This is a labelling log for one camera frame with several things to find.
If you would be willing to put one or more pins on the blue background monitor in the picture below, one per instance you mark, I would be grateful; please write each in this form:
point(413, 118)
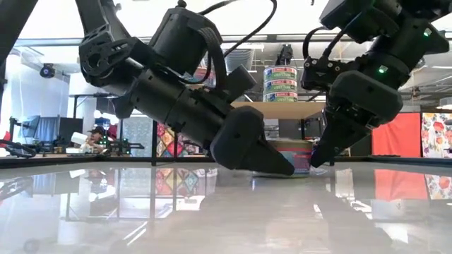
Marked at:
point(30, 127)

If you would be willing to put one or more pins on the gold lid seafood can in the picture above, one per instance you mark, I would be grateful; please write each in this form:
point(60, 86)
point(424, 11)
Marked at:
point(300, 158)

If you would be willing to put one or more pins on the person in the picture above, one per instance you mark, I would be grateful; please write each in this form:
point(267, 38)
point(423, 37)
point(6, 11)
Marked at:
point(95, 135)

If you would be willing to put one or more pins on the white background object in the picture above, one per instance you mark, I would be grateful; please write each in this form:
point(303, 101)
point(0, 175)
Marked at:
point(78, 137)

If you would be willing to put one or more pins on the black hanging ceiling device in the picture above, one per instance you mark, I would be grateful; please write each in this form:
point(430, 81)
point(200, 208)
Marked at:
point(284, 54)

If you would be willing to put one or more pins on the floral hanging cloth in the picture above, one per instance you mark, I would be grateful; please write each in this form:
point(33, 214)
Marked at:
point(438, 134)

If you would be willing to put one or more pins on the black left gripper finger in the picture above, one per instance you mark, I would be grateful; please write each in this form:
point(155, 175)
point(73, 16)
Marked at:
point(272, 160)

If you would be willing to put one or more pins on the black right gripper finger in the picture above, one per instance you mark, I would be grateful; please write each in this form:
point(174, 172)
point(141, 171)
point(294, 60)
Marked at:
point(335, 141)

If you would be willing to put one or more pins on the black background frame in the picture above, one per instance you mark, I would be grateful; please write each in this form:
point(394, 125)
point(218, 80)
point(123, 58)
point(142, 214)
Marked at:
point(75, 106)

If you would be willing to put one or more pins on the background black robot arm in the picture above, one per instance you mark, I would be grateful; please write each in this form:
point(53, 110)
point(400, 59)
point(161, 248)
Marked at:
point(17, 148)
point(123, 145)

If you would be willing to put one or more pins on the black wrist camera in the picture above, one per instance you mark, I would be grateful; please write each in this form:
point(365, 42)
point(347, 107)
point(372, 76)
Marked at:
point(240, 79)
point(328, 72)

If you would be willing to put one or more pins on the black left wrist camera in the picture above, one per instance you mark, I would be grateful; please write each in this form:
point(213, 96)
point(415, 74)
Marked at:
point(240, 79)

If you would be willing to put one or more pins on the black background cabinet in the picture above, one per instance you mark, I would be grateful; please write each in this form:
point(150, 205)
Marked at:
point(70, 125)

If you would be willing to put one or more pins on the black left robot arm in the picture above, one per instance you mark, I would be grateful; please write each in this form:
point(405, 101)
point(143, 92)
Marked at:
point(106, 60)

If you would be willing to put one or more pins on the silver ventilation duct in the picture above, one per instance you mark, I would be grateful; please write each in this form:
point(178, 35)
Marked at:
point(243, 58)

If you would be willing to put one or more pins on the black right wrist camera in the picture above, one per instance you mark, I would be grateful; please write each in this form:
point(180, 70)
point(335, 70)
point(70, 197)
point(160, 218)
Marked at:
point(328, 72)

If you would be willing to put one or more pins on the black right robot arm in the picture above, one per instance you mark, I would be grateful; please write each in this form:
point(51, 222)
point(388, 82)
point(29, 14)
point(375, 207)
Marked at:
point(406, 21)

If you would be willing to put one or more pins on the colourful patchwork cloth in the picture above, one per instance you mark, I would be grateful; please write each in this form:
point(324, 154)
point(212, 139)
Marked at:
point(169, 141)

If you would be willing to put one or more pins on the red hanging cloth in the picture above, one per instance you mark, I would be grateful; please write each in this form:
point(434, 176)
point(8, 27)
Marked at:
point(395, 134)

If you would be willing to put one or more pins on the black ceiling spotlight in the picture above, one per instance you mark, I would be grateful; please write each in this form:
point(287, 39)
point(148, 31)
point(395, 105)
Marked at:
point(47, 70)

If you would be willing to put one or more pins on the small red background object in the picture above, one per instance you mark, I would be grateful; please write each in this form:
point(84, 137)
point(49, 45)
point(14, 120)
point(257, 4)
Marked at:
point(6, 136)

